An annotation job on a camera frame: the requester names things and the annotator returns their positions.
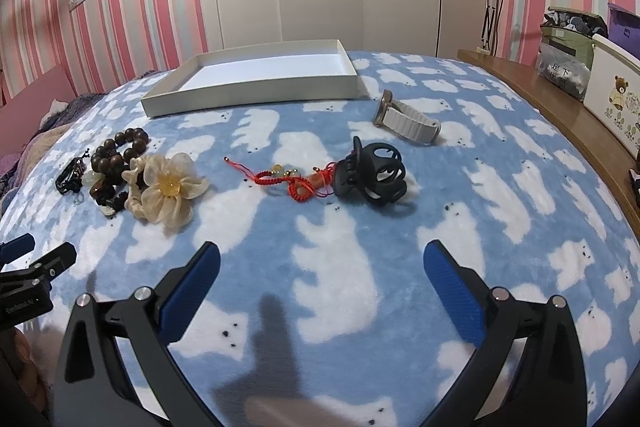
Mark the cream flower scrunchie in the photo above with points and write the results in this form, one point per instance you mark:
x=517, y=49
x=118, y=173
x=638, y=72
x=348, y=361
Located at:
x=161, y=190

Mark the striped purple quilt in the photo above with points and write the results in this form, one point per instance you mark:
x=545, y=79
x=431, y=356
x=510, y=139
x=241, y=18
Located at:
x=16, y=166

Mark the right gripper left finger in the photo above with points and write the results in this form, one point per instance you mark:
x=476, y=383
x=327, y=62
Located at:
x=92, y=386

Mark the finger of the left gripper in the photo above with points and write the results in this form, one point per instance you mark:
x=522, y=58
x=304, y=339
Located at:
x=17, y=248
x=54, y=263

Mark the wooden footboard shelf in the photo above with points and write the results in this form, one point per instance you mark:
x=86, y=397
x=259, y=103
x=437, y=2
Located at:
x=597, y=144

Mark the white strap wristwatch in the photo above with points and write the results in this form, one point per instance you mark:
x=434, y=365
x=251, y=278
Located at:
x=405, y=121

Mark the white shallow tray box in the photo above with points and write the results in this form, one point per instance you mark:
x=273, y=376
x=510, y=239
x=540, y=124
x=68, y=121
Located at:
x=292, y=71

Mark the black hair claw clip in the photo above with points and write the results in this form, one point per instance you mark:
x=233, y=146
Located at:
x=375, y=171

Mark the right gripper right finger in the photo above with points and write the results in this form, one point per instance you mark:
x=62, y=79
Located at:
x=549, y=385

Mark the white bear storage box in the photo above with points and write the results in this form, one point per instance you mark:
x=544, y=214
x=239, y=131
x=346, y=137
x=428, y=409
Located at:
x=613, y=91

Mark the blue polar bear blanket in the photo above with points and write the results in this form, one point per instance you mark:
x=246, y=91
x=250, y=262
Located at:
x=322, y=314

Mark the green storage bag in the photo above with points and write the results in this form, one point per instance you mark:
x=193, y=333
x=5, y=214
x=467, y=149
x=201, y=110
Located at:
x=566, y=48

